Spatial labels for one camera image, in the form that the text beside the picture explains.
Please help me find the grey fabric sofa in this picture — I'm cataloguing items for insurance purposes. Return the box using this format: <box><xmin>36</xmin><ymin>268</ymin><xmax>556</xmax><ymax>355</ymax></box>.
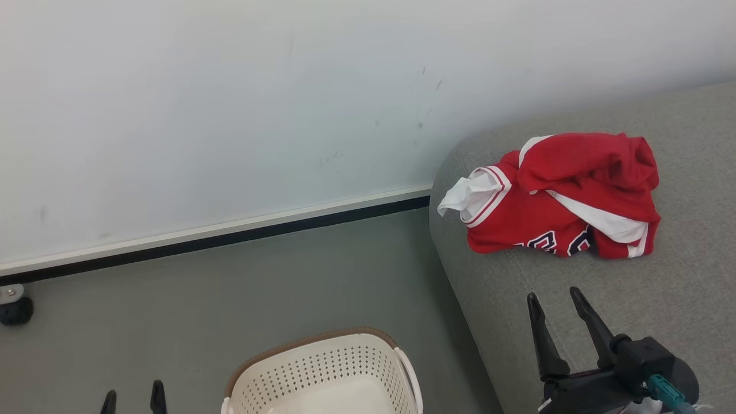
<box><xmin>428</xmin><ymin>80</ymin><xmax>736</xmax><ymax>414</ymax></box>

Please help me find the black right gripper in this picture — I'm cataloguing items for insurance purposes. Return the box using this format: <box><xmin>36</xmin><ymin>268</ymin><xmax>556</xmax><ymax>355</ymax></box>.
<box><xmin>527</xmin><ymin>286</ymin><xmax>700</xmax><ymax>414</ymax></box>

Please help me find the black caster wheel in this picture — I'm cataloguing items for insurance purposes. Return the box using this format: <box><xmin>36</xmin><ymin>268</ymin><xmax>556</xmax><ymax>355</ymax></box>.
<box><xmin>0</xmin><ymin>285</ymin><xmax>33</xmax><ymax>327</ymax></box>

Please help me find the cream perforated laundry basket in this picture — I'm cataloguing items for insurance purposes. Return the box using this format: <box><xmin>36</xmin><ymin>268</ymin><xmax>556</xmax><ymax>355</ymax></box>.
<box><xmin>221</xmin><ymin>327</ymin><xmax>424</xmax><ymax>414</ymax></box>

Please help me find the white and black baseboard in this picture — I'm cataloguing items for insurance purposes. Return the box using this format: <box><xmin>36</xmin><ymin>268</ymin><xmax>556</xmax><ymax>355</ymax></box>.
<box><xmin>0</xmin><ymin>185</ymin><xmax>433</xmax><ymax>287</ymax></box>

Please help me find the red basketball jersey white trim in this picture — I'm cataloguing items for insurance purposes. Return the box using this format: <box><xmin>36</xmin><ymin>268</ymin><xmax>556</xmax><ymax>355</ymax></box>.
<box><xmin>437</xmin><ymin>132</ymin><xmax>662</xmax><ymax>259</ymax></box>

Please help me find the teal right gripper cable connector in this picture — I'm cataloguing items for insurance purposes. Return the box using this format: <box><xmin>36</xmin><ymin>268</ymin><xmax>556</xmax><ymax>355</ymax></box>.
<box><xmin>649</xmin><ymin>374</ymin><xmax>697</xmax><ymax>414</ymax></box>

